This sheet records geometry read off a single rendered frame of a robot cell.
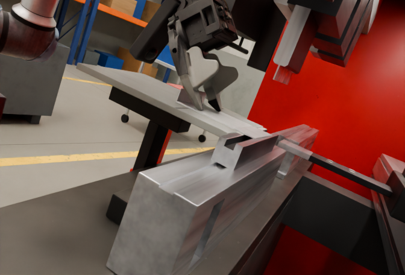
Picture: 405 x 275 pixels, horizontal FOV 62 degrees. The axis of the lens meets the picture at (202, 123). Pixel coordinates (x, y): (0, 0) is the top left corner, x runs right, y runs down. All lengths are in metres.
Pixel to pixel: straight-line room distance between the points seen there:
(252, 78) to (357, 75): 7.06
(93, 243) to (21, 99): 2.76
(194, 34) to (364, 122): 0.93
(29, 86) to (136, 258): 2.80
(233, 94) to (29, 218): 8.21
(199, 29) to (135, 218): 0.31
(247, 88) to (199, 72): 7.87
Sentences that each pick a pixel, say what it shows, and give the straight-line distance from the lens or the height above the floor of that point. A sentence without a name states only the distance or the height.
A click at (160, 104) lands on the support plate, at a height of 1.00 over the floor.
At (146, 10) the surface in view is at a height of 1.53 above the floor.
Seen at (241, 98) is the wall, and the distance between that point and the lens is 8.39.
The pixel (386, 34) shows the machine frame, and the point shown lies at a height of 1.36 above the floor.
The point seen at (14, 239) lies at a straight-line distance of 0.35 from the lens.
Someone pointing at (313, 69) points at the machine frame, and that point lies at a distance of 1.35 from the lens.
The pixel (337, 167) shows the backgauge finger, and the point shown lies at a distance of 0.48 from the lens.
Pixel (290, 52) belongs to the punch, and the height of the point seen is 1.12.
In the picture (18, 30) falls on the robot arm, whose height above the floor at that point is 0.96.
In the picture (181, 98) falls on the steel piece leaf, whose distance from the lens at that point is 0.50.
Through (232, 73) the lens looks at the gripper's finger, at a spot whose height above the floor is 1.07.
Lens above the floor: 1.08
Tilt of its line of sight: 11 degrees down
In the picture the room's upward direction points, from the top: 21 degrees clockwise
